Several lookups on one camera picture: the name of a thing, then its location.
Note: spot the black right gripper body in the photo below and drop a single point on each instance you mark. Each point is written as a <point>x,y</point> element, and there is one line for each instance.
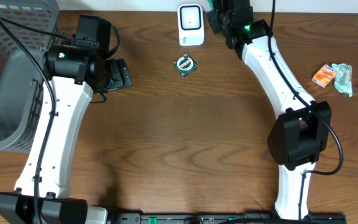
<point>217,19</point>

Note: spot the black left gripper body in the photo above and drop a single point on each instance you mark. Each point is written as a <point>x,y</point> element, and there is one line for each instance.
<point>116,77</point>

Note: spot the dark green round-label box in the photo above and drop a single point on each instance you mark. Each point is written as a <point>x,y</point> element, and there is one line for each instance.
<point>185,65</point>

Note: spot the orange Kleenex tissue pack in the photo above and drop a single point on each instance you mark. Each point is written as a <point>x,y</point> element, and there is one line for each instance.
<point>324,75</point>

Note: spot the mint green wipes pouch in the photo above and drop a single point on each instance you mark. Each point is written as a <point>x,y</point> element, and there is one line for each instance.
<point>343,79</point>

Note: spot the teal Kleenex tissue pack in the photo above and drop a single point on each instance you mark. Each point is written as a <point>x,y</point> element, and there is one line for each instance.
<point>209,4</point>

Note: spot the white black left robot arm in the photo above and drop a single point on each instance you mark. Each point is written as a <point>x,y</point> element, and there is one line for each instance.
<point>72,72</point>

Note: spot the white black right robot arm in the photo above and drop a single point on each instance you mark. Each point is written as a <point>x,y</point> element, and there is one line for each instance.
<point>299,135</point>

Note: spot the grey plastic basket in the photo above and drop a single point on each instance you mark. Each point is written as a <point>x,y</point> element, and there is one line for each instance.
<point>20,83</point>

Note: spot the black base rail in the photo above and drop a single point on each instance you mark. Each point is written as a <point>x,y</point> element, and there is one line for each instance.
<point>245,218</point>

